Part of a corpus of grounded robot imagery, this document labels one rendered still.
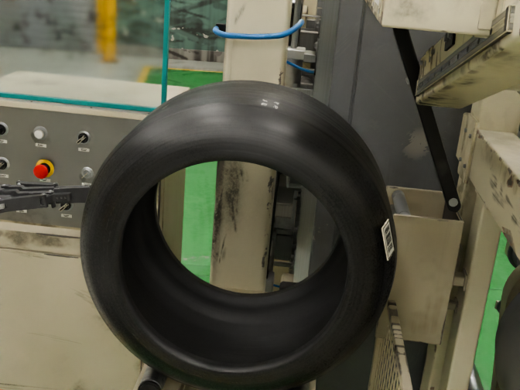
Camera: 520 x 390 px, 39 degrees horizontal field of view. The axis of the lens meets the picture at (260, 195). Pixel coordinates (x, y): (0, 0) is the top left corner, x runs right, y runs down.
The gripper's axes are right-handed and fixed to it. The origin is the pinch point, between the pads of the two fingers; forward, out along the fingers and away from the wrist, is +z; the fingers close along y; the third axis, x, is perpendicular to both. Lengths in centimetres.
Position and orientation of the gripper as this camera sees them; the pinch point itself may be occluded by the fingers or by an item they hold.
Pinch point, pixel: (73, 194)
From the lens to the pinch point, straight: 141.2
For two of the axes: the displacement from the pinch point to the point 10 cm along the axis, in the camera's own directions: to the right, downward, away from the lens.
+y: 0.8, -3.3, 9.4
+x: 0.6, 9.4, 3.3
